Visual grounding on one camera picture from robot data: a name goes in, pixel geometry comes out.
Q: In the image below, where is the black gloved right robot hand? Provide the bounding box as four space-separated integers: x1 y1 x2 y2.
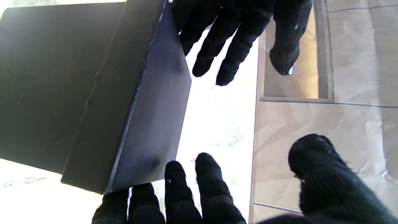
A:
91 134 398 224

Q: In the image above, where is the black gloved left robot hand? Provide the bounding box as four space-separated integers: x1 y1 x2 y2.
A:
173 0 312 86

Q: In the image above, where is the black gift box lid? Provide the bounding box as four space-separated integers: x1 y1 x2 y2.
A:
61 0 192 195

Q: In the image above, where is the open black gift box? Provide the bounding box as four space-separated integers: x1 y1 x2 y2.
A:
0 2 128 175

